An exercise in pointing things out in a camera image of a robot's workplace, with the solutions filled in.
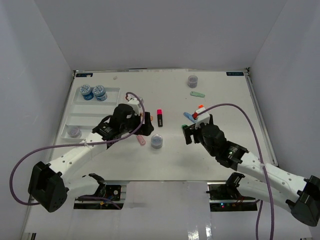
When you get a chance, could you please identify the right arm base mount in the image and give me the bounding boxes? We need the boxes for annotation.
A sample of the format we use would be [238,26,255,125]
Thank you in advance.
[206,172,258,213]

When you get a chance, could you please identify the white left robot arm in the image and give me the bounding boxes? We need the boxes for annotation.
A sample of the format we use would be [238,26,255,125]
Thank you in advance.
[28,103,154,213]

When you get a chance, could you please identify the left blue table label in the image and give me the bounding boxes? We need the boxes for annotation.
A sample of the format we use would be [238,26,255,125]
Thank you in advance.
[75,72,93,78]

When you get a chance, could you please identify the pink cap black highlighter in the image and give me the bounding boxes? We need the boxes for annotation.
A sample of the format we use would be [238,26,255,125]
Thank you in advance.
[157,109,163,128]

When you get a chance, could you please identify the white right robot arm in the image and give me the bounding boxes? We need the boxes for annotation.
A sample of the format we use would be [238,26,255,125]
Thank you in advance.
[182,123,320,227]

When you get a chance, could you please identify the clear jar of clips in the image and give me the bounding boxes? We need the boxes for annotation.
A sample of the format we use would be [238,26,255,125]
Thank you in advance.
[67,126,82,138]

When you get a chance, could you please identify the right blue table label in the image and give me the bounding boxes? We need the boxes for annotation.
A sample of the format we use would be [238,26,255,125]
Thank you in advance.
[226,71,244,77]

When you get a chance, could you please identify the blue lidded jar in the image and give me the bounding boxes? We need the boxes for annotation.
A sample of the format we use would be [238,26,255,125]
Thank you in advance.
[92,85,107,102]
[79,84,94,101]

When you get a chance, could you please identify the blue table label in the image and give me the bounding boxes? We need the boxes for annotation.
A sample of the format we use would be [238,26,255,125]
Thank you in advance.
[226,71,244,77]
[75,72,93,78]

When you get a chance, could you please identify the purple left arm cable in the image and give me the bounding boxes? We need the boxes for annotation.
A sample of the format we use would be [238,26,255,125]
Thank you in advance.
[9,91,146,206]

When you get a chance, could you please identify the blue stapler case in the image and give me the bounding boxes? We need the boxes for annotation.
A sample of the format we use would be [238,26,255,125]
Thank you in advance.
[183,112,195,122]

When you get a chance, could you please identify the white compartment tray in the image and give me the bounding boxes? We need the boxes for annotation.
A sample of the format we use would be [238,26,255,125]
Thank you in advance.
[60,87,120,141]

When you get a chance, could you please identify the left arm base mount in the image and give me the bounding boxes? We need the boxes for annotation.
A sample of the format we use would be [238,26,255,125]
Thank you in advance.
[75,173,126,210]

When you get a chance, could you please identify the pink stapler case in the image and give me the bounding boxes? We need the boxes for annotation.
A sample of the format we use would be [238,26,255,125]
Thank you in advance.
[136,135,146,146]

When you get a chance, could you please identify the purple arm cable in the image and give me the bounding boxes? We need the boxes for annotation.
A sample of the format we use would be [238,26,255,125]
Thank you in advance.
[196,103,275,240]
[9,91,146,206]

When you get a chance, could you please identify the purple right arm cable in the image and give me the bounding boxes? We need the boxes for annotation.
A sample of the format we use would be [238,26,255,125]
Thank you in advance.
[196,103,275,240]

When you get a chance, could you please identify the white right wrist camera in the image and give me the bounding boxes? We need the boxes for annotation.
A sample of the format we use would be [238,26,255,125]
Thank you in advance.
[192,107,210,129]

